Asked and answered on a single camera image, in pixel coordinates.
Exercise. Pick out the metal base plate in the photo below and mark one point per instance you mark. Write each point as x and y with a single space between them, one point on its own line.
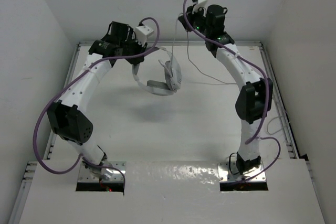
254 175
113 174

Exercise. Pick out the white grey headphones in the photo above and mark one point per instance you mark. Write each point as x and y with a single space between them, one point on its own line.
172 74

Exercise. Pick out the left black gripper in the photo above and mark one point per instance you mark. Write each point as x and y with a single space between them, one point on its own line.
132 39

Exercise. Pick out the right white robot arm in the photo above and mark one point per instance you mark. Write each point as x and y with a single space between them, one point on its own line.
255 88

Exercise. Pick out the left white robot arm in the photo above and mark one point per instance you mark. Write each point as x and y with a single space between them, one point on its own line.
67 115

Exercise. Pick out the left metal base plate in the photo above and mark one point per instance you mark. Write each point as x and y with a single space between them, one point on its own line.
113 174

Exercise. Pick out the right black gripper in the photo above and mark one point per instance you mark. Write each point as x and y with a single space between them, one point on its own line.
191 15

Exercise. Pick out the white front cover board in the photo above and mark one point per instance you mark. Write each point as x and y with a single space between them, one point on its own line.
175 192

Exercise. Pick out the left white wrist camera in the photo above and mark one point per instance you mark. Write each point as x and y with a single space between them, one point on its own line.
142 33

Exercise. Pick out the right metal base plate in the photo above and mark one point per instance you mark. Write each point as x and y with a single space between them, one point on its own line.
254 175

